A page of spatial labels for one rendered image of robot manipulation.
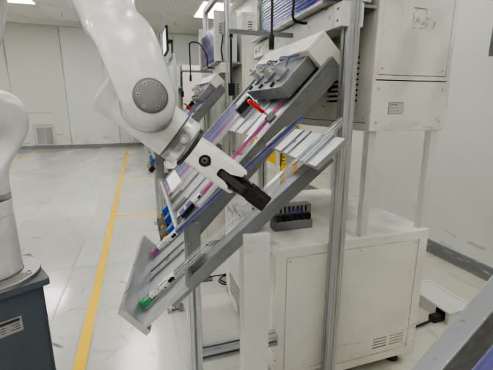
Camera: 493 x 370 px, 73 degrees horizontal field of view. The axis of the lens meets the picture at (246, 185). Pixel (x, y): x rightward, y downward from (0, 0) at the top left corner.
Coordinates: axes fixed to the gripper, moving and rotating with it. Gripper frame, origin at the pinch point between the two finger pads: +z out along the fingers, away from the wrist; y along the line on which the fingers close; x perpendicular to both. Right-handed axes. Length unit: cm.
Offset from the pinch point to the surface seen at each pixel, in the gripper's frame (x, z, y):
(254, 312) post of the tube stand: 22.5, 19.7, 8.0
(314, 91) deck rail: -34, 8, 42
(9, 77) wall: 193, -377, 877
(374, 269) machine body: -1, 71, 46
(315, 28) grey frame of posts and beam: -52, -1, 53
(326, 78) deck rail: -39, 9, 42
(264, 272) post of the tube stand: 13.4, 15.4, 8.0
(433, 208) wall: -60, 168, 148
